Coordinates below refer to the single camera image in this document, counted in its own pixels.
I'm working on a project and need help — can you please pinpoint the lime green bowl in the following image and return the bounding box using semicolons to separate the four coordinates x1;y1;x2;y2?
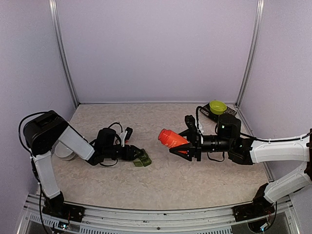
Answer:
209;100;227;115

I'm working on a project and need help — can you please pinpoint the front aluminium rail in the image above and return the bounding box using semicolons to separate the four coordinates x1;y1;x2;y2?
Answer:
13;193;302;234

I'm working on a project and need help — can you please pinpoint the orange pill bottle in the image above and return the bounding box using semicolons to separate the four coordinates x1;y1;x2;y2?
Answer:
158;129;189;148

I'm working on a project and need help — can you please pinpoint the left aluminium frame post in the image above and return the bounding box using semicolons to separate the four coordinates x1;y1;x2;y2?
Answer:
49;0;80;108

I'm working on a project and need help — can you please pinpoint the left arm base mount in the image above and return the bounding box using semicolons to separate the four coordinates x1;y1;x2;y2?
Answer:
42;203;85;223

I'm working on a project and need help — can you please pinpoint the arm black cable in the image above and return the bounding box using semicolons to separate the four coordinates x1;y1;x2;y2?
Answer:
107;121;124;144
195;105;312;163

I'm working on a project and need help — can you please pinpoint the right aluminium frame post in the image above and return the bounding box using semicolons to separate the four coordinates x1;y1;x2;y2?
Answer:
235;0;265;108

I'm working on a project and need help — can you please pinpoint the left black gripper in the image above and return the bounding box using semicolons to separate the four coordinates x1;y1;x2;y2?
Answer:
103;144;144;160

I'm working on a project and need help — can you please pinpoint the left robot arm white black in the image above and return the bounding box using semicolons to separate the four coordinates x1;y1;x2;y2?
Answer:
18;110;144;217

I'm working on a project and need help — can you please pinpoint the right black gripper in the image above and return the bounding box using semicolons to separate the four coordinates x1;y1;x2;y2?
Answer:
169;129;233;162

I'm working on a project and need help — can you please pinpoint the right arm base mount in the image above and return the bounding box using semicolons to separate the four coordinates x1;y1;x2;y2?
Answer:
232;202;275;222

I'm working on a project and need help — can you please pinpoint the aluminium frame post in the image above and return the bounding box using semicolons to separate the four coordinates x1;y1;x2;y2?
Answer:
235;0;265;108
49;0;80;108

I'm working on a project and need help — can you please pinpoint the black patterned square plate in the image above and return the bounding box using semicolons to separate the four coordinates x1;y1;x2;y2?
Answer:
200;103;237;122

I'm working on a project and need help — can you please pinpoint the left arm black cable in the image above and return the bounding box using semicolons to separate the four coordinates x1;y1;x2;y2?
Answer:
107;121;124;144

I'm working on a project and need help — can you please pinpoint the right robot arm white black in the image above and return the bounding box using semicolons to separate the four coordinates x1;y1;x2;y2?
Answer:
169;114;312;216

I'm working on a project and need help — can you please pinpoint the green weekly pill organizer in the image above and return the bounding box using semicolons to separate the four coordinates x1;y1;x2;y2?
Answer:
133;149;152;167

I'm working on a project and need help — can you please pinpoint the white bowl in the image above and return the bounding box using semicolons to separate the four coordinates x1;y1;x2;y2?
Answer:
54;142;76;161

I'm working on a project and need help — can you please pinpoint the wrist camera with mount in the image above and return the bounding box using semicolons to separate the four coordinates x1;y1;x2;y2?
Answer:
119;127;133;147
185;115;201;145

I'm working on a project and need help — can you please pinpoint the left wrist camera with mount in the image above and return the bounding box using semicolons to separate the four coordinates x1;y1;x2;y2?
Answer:
119;127;133;147

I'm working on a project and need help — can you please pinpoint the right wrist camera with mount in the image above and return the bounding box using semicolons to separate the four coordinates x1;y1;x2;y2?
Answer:
185;115;201;145

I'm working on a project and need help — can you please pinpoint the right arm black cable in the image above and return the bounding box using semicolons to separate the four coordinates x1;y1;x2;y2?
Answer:
195;105;312;163

